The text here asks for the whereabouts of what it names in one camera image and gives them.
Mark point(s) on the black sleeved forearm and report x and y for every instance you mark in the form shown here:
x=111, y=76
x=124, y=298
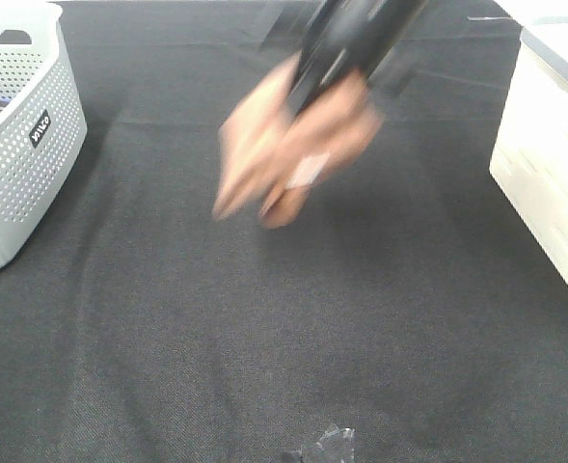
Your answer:
x=336, y=37

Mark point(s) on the clear tape piece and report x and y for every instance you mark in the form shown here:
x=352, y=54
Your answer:
x=336, y=445

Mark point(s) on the bare human hand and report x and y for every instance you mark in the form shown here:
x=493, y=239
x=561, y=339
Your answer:
x=269, y=156

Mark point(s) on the white storage box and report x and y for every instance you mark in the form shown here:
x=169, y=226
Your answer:
x=530, y=157

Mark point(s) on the grey perforated plastic basket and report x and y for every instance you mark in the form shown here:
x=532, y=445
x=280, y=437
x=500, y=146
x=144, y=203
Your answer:
x=42, y=124

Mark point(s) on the black table cloth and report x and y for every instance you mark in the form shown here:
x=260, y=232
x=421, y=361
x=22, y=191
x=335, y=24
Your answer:
x=407, y=301

